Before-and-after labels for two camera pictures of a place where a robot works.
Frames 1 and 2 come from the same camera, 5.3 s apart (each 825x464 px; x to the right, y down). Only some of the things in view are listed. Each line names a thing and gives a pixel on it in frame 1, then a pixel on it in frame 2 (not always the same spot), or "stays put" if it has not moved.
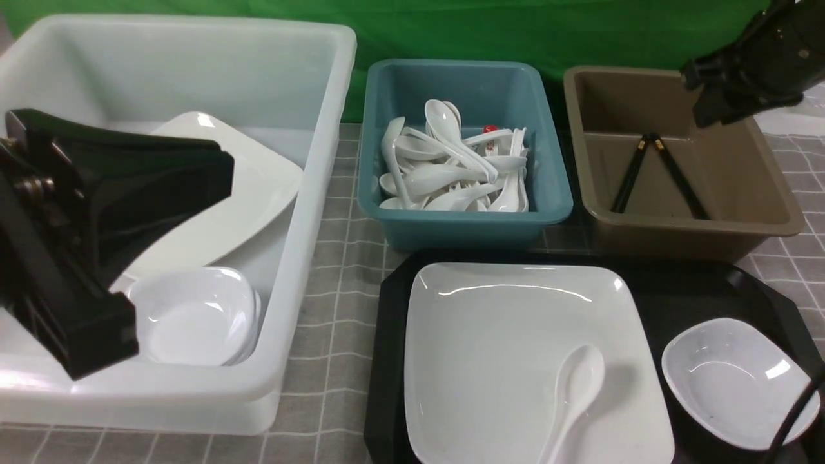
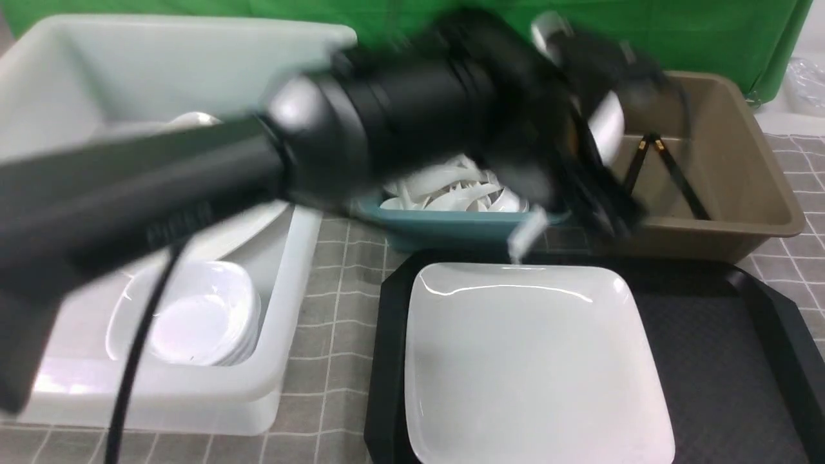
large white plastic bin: x=289 y=84 stays put
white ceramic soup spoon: x=579 y=381 → x=518 y=243
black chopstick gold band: x=618 y=203 stays put
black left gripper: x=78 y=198 → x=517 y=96
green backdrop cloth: x=665 y=35 stays put
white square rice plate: x=484 y=343 stays put
